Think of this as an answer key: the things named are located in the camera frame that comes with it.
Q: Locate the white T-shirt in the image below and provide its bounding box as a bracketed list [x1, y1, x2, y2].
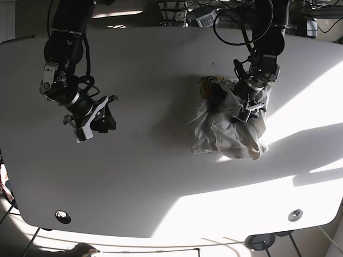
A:
[185, 76, 268, 160]

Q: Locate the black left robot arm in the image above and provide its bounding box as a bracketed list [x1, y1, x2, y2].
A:
[231, 1, 289, 122]

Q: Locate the table grommet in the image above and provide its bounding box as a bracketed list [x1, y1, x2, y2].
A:
[55, 210, 71, 224]
[288, 209, 303, 222]

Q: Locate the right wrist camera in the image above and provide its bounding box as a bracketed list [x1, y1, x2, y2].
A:
[74, 126, 93, 143]

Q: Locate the round black stand base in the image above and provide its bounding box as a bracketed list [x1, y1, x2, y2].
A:
[244, 234, 275, 251]

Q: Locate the grey power adapter box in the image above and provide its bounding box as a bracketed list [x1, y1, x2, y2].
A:
[306, 19, 318, 39]

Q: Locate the black looping arm cable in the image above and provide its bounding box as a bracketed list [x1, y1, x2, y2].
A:
[213, 0, 274, 47]

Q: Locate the grey socket box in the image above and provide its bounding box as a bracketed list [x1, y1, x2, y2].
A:
[191, 5, 217, 27]

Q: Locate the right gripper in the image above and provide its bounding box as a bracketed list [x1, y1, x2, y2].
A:
[63, 94, 118, 133]

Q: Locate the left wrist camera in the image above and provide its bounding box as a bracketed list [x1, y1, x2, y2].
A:
[232, 107, 251, 122]

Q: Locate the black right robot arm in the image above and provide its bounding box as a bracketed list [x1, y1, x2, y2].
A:
[40, 1, 117, 134]

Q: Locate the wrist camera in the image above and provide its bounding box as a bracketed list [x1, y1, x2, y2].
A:
[74, 126, 93, 143]
[232, 107, 251, 122]

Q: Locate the left table grommet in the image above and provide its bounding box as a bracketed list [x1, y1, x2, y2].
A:
[55, 210, 71, 224]

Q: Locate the right table grommet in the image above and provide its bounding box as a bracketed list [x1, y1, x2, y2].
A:
[288, 209, 303, 222]

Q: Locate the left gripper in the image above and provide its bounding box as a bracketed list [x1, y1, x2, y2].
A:
[230, 80, 265, 115]

